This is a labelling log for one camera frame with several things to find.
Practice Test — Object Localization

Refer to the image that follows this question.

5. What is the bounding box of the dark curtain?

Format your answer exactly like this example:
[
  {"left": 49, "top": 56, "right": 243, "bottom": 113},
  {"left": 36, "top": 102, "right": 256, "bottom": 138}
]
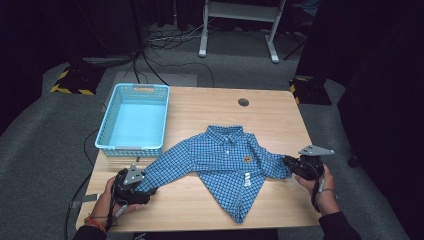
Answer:
[{"left": 295, "top": 0, "right": 424, "bottom": 240}]

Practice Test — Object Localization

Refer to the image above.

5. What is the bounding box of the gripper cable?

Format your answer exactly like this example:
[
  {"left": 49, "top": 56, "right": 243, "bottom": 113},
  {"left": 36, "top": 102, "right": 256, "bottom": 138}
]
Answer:
[
  {"left": 105, "top": 179, "right": 130, "bottom": 229},
  {"left": 310, "top": 175, "right": 340, "bottom": 214}
]

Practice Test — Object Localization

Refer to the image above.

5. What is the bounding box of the black floor cable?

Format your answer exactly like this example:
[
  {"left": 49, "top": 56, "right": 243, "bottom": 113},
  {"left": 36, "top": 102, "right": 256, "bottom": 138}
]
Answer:
[{"left": 63, "top": 127, "right": 102, "bottom": 240}]

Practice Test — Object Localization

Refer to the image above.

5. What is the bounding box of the white metal table frame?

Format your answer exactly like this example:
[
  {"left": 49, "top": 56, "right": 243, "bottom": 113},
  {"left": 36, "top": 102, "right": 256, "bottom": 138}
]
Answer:
[{"left": 198, "top": 0, "right": 288, "bottom": 65}]

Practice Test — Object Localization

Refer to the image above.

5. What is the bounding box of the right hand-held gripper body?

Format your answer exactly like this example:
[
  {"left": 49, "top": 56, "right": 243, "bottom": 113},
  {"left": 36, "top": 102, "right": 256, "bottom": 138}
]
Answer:
[{"left": 291, "top": 144, "right": 336, "bottom": 181}]

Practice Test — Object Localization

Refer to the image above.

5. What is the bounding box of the light blue plastic basket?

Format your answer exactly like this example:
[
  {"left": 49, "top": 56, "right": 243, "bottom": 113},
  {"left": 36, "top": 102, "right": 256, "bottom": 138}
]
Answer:
[{"left": 94, "top": 82, "right": 171, "bottom": 158}]

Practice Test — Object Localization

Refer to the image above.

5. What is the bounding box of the red orange bracelet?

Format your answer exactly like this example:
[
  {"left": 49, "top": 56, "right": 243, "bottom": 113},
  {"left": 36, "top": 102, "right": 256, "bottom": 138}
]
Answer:
[{"left": 83, "top": 215, "right": 108, "bottom": 234}]

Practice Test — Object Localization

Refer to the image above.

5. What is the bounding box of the person's right hand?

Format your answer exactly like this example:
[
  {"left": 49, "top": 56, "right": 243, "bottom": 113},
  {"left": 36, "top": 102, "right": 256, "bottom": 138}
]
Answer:
[{"left": 294, "top": 164, "right": 340, "bottom": 216}]

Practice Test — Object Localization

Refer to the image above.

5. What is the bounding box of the person's left hand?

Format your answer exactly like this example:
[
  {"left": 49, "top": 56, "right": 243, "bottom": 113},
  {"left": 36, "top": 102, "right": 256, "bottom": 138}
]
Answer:
[{"left": 90, "top": 175, "right": 142, "bottom": 222}]

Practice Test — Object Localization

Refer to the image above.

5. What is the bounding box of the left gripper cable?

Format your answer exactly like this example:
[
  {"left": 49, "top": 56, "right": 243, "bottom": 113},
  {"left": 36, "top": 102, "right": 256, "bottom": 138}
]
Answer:
[{"left": 105, "top": 179, "right": 130, "bottom": 229}]

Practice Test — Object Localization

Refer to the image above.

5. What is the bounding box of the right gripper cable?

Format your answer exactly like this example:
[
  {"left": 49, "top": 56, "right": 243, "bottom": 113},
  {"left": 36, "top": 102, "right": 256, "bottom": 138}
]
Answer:
[{"left": 310, "top": 175, "right": 340, "bottom": 214}]

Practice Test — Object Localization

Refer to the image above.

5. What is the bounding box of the blue plaid shirt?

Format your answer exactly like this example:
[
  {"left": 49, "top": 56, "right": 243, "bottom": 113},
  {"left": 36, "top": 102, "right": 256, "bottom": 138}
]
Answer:
[{"left": 135, "top": 124, "right": 294, "bottom": 225}]

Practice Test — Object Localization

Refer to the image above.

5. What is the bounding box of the black yellow striped base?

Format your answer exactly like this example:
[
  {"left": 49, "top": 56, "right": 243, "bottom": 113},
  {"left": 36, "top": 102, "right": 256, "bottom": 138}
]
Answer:
[
  {"left": 288, "top": 75, "right": 333, "bottom": 107},
  {"left": 49, "top": 59, "right": 105, "bottom": 97}
]

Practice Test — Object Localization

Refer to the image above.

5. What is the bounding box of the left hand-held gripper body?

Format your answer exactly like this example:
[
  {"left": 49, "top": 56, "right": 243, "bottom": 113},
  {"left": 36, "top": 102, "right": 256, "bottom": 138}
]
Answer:
[{"left": 113, "top": 163, "right": 155, "bottom": 206}]

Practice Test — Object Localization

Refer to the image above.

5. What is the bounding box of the bundle of black floor cables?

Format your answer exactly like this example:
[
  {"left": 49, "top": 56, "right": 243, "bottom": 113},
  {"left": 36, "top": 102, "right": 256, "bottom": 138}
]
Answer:
[{"left": 81, "top": 18, "right": 215, "bottom": 88}]

